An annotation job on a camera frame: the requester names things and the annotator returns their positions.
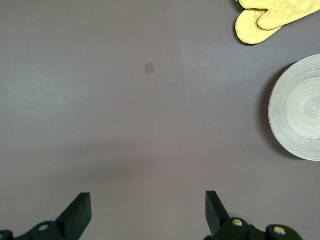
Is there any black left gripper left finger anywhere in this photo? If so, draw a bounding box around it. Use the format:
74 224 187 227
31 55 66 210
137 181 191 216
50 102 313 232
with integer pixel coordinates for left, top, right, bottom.
0 192 92 240

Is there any yellow quilted oven mitt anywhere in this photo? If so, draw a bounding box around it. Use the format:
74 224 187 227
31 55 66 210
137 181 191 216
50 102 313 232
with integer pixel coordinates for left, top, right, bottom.
234 0 320 31
235 9 282 47

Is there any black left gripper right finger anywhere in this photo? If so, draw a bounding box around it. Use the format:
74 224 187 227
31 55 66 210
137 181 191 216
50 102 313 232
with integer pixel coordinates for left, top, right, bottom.
204 190 305 240

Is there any round pale wooden plate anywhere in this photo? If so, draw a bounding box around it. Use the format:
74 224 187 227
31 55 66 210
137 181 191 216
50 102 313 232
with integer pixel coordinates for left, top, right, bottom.
268 54 320 162

